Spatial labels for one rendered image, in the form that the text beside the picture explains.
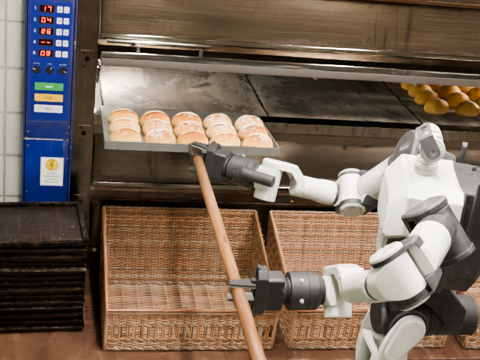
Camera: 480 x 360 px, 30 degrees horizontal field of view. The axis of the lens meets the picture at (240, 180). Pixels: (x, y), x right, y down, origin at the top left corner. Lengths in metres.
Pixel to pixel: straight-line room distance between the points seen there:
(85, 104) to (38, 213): 0.39
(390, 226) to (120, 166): 1.16
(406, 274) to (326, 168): 1.41
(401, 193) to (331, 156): 1.03
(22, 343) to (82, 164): 0.64
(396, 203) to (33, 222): 1.22
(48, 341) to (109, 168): 0.62
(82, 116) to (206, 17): 0.53
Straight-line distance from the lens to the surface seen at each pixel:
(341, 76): 2.96
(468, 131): 3.38
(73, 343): 2.92
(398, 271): 1.88
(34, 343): 2.92
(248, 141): 2.83
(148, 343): 2.89
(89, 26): 2.94
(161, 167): 3.12
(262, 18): 3.00
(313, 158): 3.23
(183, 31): 2.94
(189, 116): 2.94
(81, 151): 3.08
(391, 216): 2.26
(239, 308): 2.00
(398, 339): 2.46
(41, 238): 2.83
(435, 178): 2.31
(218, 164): 2.67
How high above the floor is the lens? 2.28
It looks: 25 degrees down
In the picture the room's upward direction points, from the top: 7 degrees clockwise
